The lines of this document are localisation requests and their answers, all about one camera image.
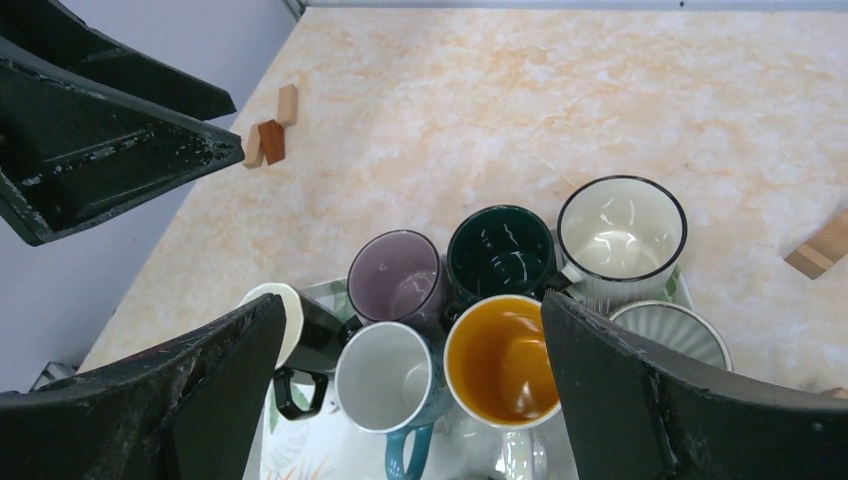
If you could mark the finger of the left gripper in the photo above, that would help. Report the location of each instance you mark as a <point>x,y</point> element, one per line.
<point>51,32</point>
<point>75,153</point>

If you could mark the tan wooden block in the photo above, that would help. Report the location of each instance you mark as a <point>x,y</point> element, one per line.
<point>287,105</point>

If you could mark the pale wooden block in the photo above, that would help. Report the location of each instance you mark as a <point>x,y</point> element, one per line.
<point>254,154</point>

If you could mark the light blue mug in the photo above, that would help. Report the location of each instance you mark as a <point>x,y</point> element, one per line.
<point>390,381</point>

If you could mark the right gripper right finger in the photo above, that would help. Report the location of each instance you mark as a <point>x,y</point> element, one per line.
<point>635,409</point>

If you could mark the grey striped mug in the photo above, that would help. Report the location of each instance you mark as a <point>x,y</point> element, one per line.
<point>677,328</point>

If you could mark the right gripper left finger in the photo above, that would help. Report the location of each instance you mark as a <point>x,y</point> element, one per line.
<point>184,409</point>

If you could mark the white floral mug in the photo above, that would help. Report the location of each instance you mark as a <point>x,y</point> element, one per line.
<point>498,370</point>

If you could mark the floral leaf pattern tray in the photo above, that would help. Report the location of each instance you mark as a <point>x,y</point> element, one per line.
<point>329,446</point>

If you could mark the black mug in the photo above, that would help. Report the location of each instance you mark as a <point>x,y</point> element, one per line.
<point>313,339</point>

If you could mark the light wooden block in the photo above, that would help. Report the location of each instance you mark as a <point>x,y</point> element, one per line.
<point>823,250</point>

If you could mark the white black-rimmed mug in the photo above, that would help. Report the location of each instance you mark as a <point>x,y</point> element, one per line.
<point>621,237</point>

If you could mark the dark green mug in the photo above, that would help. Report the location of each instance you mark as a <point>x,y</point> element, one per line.
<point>501,249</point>

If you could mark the lilac purple mug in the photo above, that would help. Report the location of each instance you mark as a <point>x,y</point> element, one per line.
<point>399,276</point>

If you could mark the reddish brown wooden block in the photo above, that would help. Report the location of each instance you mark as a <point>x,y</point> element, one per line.
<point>272,141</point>

